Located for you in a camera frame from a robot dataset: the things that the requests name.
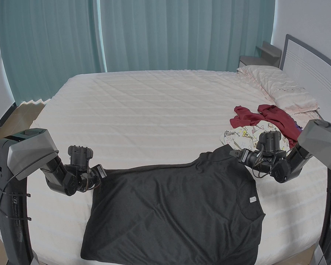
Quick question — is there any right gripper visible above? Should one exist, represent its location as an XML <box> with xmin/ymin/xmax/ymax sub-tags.
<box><xmin>238</xmin><ymin>148</ymin><xmax>262</xmax><ymax>167</ymax></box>

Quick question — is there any black T-shirt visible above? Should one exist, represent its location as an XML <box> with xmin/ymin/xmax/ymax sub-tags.
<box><xmin>80</xmin><ymin>144</ymin><xmax>266</xmax><ymax>264</ymax></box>

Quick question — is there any white printed pyjama garment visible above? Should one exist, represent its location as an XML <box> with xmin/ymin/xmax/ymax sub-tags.
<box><xmin>220</xmin><ymin>120</ymin><xmax>290</xmax><ymax>152</ymax></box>

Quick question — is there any dark red garment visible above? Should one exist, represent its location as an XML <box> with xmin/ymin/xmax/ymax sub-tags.
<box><xmin>229</xmin><ymin>104</ymin><xmax>303</xmax><ymax>148</ymax></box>

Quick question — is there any cream pillow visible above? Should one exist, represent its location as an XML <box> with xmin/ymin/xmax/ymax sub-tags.
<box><xmin>236</xmin><ymin>64</ymin><xmax>320</xmax><ymax>115</ymax></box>

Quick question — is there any grey bedside table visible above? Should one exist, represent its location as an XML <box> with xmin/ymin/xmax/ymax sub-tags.
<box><xmin>239</xmin><ymin>41</ymin><xmax>282</xmax><ymax>69</ymax></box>

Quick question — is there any bed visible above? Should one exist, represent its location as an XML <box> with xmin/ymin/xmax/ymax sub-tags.
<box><xmin>0</xmin><ymin>33</ymin><xmax>331</xmax><ymax>265</ymax></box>

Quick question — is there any blue-green curtain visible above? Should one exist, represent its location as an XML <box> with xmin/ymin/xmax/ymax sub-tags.
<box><xmin>0</xmin><ymin>0</ymin><xmax>107</xmax><ymax>105</ymax></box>
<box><xmin>95</xmin><ymin>0</ymin><xmax>276</xmax><ymax>73</ymax></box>

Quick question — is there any black cable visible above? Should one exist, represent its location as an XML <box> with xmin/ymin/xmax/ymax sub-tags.
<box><xmin>251</xmin><ymin>165</ymin><xmax>271</xmax><ymax>179</ymax></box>

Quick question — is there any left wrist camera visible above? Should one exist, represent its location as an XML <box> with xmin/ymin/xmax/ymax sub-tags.
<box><xmin>95</xmin><ymin>164</ymin><xmax>107</xmax><ymax>179</ymax></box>

